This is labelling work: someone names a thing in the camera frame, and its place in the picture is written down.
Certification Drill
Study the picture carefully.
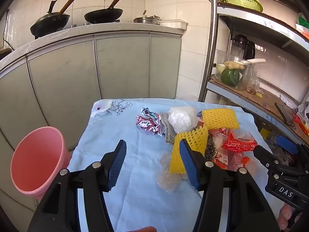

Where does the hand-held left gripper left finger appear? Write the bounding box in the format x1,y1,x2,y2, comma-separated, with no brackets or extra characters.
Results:
28,140,127,232

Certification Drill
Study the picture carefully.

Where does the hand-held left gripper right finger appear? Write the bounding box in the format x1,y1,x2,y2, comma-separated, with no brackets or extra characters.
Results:
179,139,280,232

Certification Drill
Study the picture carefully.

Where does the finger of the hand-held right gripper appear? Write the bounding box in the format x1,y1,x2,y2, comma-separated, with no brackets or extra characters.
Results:
275,135,305,155
253,144,276,169

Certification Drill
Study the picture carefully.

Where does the steel wool scrubber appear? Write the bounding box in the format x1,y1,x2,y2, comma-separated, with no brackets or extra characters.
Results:
204,133,218,161

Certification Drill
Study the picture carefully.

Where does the pink plastic bucket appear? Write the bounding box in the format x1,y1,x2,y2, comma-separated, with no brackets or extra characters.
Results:
10,126,72,200

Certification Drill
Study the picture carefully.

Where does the person's right hand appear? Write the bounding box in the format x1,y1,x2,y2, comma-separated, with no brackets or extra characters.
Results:
276,203,297,231

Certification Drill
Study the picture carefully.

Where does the red orange tool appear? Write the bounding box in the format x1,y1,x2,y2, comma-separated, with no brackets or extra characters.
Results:
292,113,309,136

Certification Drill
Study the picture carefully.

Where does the clear crumpled plastic bag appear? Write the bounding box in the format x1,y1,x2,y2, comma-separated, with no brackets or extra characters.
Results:
156,150,187,194

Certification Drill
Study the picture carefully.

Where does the yellow foam fruit net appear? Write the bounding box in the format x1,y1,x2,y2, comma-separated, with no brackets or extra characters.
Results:
169,126,209,174
201,109,240,130

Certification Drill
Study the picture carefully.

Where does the black smartphone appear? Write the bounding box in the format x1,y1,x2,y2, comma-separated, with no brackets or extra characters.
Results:
275,103,294,126

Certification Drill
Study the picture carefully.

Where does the pink red printed bag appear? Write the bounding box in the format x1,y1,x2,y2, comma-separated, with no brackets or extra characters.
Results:
208,128,245,171

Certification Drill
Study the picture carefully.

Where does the grey scouring cloth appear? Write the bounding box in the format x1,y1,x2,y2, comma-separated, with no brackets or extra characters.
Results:
159,112,180,147

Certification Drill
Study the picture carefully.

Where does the light blue floral tablecloth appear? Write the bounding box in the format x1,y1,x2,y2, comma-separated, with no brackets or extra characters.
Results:
66,98,283,232

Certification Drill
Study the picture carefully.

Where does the white plastic bag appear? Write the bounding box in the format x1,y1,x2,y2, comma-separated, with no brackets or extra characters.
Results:
168,106,198,134

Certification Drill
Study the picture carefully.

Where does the crumpled foil snack wrapper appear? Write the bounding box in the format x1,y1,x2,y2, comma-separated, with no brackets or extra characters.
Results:
135,107,167,137

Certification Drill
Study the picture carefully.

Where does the brown cardboard sheet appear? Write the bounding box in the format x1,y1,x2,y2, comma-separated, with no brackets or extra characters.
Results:
210,75,309,146

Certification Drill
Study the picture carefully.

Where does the clear bag of brown food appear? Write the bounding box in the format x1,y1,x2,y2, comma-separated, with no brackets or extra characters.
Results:
246,70,261,95

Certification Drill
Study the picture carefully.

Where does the clear plastic container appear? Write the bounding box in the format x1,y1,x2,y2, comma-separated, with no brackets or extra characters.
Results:
215,49,254,91

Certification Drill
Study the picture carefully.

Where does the green bell pepper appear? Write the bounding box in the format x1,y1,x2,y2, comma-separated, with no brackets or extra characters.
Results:
221,68,241,87

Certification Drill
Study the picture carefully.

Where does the white radish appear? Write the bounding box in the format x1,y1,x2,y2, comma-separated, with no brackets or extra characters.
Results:
244,58,266,65

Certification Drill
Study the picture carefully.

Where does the ginger root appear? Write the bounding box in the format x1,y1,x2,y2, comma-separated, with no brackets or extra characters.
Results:
224,61,246,71

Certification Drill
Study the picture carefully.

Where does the grey kitchen cabinet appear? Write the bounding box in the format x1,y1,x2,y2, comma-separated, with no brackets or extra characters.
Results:
0,22,184,213

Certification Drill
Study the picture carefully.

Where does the metal storage rack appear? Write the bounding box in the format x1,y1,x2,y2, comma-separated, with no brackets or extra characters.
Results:
198,0,309,148

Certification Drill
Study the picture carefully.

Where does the white rectangular container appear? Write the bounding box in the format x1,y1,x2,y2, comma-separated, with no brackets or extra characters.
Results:
159,19,189,31

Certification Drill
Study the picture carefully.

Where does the steel pot with lid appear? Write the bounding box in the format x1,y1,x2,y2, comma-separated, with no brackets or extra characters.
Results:
133,10,160,25

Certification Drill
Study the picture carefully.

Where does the green plastic basket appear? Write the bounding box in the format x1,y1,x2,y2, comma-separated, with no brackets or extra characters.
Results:
223,0,263,12

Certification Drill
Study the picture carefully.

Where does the black wok with spatula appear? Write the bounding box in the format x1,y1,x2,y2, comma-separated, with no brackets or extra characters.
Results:
30,0,78,37

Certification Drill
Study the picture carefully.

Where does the black wok wooden handle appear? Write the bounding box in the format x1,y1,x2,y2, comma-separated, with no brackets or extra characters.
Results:
84,0,126,24

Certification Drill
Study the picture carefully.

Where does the black cable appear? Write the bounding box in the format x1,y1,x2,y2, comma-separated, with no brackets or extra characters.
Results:
2,9,13,51

